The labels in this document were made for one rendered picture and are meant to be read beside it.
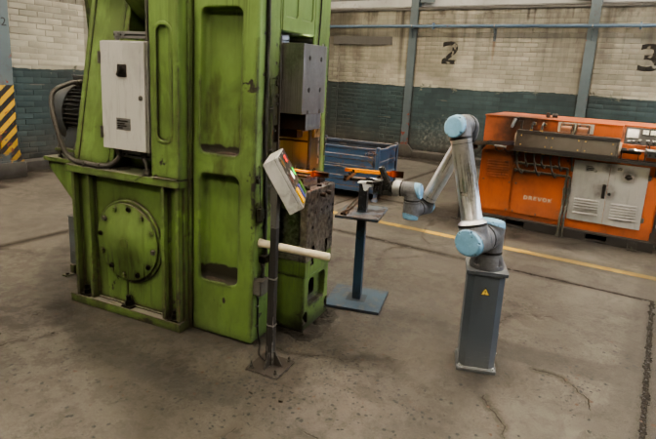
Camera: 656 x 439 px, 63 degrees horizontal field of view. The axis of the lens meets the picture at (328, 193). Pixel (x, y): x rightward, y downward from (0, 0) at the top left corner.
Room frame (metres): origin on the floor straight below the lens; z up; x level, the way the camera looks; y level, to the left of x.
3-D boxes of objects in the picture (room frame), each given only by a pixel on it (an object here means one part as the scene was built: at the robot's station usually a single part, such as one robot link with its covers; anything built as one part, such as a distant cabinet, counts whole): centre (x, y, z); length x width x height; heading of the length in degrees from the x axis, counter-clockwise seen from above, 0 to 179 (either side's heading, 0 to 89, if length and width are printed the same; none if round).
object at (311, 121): (3.30, 0.30, 1.32); 0.42 x 0.20 x 0.10; 66
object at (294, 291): (3.36, 0.29, 0.23); 0.55 x 0.37 x 0.47; 66
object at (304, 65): (3.34, 0.29, 1.56); 0.42 x 0.39 x 0.40; 66
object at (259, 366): (2.67, 0.27, 0.05); 0.22 x 0.22 x 0.09; 66
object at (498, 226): (2.82, -0.90, 0.79); 0.17 x 0.15 x 0.18; 138
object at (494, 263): (2.82, -0.91, 0.65); 0.19 x 0.19 x 0.10
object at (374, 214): (3.63, -0.25, 0.67); 0.40 x 0.30 x 0.02; 165
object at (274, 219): (2.68, 0.27, 0.54); 0.04 x 0.04 x 1.08; 66
